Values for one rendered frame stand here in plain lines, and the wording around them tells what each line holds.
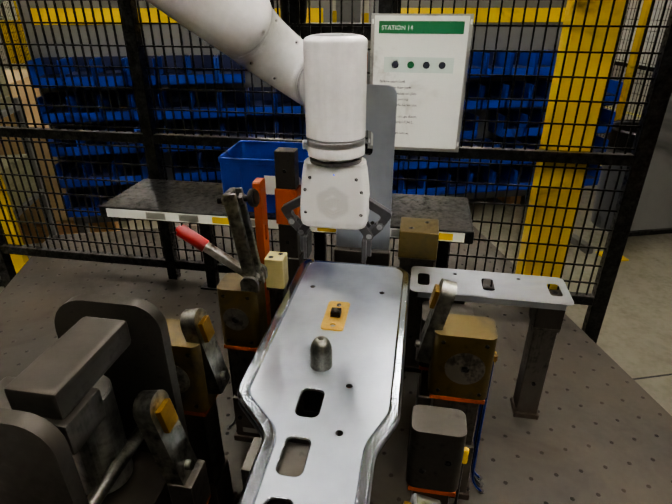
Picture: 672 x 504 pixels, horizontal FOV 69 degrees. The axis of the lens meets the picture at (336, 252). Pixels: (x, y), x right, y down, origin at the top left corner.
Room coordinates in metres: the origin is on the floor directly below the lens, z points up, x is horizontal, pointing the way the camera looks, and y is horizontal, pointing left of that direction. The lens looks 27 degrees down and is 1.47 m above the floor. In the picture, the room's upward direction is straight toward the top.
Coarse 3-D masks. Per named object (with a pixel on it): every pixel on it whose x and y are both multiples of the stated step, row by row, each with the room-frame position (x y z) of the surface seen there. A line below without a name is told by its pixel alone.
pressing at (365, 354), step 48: (288, 288) 0.77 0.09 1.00; (336, 288) 0.78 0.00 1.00; (384, 288) 0.78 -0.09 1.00; (288, 336) 0.63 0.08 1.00; (336, 336) 0.63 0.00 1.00; (384, 336) 0.63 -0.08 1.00; (240, 384) 0.52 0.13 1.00; (288, 384) 0.52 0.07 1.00; (336, 384) 0.52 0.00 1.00; (384, 384) 0.52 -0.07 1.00; (288, 432) 0.44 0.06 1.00; (384, 432) 0.44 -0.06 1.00; (288, 480) 0.37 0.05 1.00; (336, 480) 0.37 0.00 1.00
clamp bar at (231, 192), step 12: (228, 192) 0.71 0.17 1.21; (240, 192) 0.72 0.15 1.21; (252, 192) 0.71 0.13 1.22; (228, 204) 0.70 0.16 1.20; (240, 204) 0.73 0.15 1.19; (252, 204) 0.70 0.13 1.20; (228, 216) 0.70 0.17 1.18; (240, 216) 0.70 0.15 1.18; (240, 228) 0.70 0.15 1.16; (252, 228) 0.73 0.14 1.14; (240, 240) 0.70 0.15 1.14; (252, 240) 0.72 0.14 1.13; (240, 252) 0.70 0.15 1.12; (252, 252) 0.72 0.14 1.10; (240, 264) 0.70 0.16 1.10; (252, 264) 0.69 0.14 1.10
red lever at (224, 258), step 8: (184, 232) 0.72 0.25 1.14; (192, 232) 0.73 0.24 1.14; (184, 240) 0.72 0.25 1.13; (192, 240) 0.72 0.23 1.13; (200, 240) 0.72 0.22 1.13; (208, 240) 0.73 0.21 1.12; (200, 248) 0.72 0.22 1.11; (208, 248) 0.72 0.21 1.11; (216, 248) 0.72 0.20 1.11; (216, 256) 0.71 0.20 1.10; (224, 256) 0.72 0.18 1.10; (224, 264) 0.71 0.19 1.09; (232, 264) 0.71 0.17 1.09; (240, 272) 0.71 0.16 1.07; (256, 272) 0.72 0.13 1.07
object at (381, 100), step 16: (368, 96) 0.95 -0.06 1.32; (384, 96) 0.94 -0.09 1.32; (368, 112) 0.95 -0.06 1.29; (384, 112) 0.94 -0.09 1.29; (368, 128) 0.95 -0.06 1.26; (384, 128) 0.94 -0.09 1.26; (384, 144) 0.94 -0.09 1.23; (368, 160) 0.95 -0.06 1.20; (384, 160) 0.94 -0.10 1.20; (368, 176) 0.95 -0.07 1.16; (384, 176) 0.94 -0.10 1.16; (384, 192) 0.94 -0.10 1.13; (336, 240) 0.96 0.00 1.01; (352, 240) 0.95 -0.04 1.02; (384, 240) 0.94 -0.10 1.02
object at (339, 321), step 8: (328, 304) 0.72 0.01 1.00; (336, 304) 0.72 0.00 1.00; (344, 304) 0.72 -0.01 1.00; (328, 312) 0.70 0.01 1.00; (336, 312) 0.68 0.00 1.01; (344, 312) 0.70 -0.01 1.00; (328, 320) 0.67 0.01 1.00; (336, 320) 0.67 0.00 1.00; (344, 320) 0.67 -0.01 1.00; (328, 328) 0.65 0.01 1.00; (336, 328) 0.65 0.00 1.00
